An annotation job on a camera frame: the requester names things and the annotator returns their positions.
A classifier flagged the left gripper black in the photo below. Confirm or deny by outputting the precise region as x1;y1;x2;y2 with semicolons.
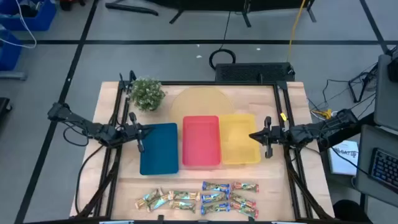
121;111;155;153

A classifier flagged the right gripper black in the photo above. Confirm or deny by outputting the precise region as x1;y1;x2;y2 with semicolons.
249;116;292;159

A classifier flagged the granola bar red-ended wrapper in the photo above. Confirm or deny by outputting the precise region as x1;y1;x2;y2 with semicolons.
229;192;257;208
230;182;260;193
229;202;260;220

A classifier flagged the granola bar blue-ended wrapper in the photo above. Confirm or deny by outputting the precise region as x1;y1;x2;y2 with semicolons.
200;202;231;216
200;192;229;203
201;181;231;193

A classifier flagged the yellow plastic bin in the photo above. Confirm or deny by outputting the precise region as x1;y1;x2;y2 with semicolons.
218;113;262;166

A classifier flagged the blue plastic bin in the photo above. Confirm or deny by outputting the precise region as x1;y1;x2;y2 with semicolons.
139;122;180;176

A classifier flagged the small green potted plant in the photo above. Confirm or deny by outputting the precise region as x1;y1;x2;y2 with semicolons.
129;77;167;112

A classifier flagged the red plastic bin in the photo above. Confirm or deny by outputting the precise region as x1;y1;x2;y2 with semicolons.
182;115;222;167

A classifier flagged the round yellow woven placemat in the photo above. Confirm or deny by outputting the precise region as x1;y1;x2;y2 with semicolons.
169;86;236;125

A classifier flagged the black perforated computer case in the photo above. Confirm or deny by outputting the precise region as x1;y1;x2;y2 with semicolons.
215;62;295;83

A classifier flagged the yellow plug connector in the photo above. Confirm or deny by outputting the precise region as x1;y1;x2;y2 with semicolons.
312;108;333;121

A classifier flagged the white printed booklet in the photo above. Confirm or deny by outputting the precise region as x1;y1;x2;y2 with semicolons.
328;139;359;177

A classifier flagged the grey desk with keyboard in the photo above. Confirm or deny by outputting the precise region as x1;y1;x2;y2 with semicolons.
355;124;398;200

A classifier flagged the person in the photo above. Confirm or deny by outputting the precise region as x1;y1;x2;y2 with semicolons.
332;198;373;224

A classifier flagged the long black bar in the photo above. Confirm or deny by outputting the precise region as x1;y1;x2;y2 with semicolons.
104;2;159;17

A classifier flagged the backlit black keyboard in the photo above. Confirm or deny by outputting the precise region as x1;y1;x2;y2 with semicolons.
369;147;398;192

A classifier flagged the black backdrop with stand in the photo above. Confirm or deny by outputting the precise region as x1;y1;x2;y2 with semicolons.
146;0;317;28

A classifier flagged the large blue storage crate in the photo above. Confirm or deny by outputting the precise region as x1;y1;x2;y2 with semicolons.
0;0;57;32

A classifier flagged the black aluminium table frame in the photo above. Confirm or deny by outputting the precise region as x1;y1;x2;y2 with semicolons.
70;70;335;222

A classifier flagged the black floor cable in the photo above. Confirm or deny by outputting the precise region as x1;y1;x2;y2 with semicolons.
75;144;105;215

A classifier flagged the coiled black cable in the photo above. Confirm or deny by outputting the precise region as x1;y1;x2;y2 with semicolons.
208;11;236;71

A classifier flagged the black wire stand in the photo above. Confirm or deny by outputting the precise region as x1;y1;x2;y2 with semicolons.
348;62;379;103

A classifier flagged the yellow cable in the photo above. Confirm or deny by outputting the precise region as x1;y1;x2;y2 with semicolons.
286;0;307;63

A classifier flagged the grey metal rail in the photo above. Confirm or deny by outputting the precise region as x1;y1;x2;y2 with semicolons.
0;72;28;82

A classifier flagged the thin white cable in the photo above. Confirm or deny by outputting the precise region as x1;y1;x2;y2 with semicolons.
0;0;37;50

